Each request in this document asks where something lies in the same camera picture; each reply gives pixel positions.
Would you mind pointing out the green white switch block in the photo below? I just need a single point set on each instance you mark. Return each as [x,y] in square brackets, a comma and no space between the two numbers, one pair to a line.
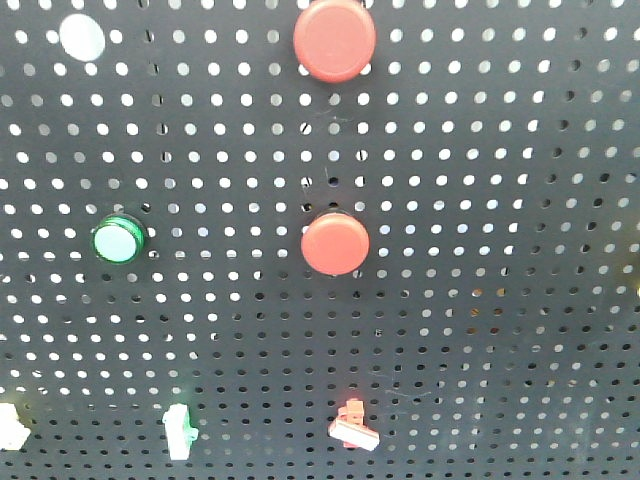
[179,432]

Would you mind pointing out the yellow white switch block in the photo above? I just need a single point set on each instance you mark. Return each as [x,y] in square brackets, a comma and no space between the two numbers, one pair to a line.
[13,433]

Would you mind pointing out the red round knob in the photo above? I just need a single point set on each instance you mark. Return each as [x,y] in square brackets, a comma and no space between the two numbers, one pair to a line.
[335,244]
[334,40]

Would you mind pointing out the lower red round knob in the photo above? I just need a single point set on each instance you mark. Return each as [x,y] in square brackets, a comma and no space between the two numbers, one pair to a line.
[335,244]

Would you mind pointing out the upper red round knob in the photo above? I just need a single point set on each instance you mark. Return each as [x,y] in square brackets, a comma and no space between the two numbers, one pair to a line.
[334,40]

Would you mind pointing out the green round push button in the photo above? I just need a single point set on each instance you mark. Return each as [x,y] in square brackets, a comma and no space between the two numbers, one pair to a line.
[118,238]

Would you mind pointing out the red white switch block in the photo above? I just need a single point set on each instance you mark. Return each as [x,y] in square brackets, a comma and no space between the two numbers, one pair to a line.
[349,428]

